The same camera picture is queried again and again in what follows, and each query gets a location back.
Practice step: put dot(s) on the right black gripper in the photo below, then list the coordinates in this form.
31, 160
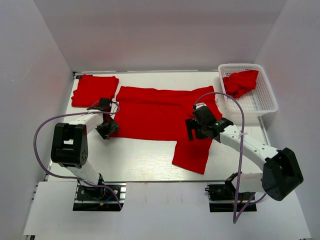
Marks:
193, 124

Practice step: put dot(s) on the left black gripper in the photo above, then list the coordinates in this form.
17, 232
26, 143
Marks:
114, 127

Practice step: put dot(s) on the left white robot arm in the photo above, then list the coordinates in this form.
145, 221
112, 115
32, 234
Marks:
70, 141

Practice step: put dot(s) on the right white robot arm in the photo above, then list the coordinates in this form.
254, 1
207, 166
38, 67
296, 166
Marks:
280, 171

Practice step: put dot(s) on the folded red t shirt stack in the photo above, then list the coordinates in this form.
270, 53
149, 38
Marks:
91, 89

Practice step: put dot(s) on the red t shirt in basket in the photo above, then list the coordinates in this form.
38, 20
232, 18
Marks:
240, 83

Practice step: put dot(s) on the white plastic basket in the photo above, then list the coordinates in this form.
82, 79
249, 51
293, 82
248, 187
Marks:
259, 101

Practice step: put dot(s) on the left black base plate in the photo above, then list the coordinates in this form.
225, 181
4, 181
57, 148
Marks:
90, 199

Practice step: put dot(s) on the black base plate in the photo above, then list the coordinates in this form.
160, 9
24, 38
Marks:
221, 199
90, 199

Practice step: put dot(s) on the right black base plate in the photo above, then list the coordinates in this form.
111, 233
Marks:
221, 199

